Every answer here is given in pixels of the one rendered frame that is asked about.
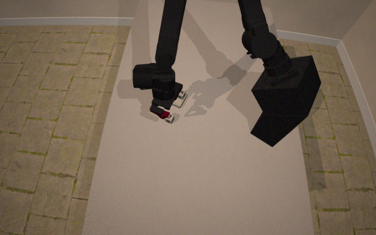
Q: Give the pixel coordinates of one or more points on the white calendar cube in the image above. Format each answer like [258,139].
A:
[170,119]
[182,94]

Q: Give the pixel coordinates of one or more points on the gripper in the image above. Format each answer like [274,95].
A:
[168,98]

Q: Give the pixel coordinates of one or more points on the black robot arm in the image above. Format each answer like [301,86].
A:
[256,39]

